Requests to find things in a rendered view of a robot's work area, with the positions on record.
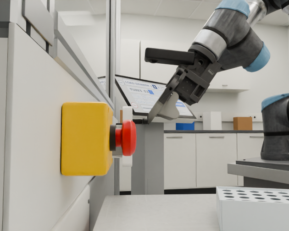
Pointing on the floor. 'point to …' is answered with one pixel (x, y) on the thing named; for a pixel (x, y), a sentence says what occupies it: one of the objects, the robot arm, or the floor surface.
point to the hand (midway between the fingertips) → (148, 117)
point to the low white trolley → (158, 213)
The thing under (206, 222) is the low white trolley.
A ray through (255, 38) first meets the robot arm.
